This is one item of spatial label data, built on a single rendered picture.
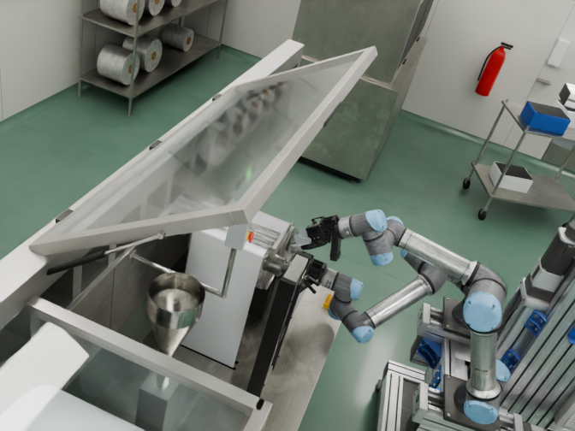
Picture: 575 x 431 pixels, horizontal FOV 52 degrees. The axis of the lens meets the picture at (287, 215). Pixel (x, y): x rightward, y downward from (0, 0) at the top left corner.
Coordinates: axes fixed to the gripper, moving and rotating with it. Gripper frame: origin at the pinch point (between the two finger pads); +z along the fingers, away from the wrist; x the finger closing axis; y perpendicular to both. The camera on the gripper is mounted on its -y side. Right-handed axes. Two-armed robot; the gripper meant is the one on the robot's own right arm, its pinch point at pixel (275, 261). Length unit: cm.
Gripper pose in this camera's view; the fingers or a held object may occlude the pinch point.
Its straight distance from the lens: 234.1
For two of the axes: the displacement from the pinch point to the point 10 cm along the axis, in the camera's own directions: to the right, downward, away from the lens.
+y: 2.2, -7.9, -5.7
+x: -3.3, 4.9, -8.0
